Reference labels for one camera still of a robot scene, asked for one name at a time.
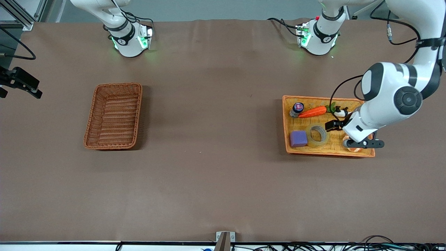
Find yellow clear tape roll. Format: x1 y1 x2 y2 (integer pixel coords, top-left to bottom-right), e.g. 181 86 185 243
306 123 330 149

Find orange wicker basket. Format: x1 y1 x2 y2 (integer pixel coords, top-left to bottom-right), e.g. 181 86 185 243
282 95 376 158

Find brown wicker basket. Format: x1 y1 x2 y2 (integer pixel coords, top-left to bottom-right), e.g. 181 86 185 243
83 82 143 151

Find orange toy carrot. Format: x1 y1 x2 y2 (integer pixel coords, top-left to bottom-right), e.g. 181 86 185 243
298 102 337 119

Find purple cube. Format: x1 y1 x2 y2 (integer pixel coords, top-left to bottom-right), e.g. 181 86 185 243
290 131 308 148

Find small bottle dark cap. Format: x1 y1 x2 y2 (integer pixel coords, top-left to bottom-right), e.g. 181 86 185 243
290 102 305 118

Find brown table cover mat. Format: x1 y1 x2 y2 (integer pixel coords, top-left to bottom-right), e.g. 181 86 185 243
0 18 446 243

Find aluminium frame profile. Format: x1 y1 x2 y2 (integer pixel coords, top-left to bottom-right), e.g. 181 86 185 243
0 0 47 32

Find black left arm base cable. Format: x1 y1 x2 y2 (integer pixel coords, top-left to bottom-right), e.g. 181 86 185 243
267 17 301 37

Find black arm base cable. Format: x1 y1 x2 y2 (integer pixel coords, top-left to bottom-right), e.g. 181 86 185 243
124 12 155 29
267 17 301 37

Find tangled black cables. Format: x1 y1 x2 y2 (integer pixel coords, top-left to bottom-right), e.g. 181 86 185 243
230 235 446 251

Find black right arm base cable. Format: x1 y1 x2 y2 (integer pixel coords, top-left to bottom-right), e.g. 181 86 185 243
124 12 155 29

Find grey metal mount bracket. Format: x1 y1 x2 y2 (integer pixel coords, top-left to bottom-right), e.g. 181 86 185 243
214 231 236 251

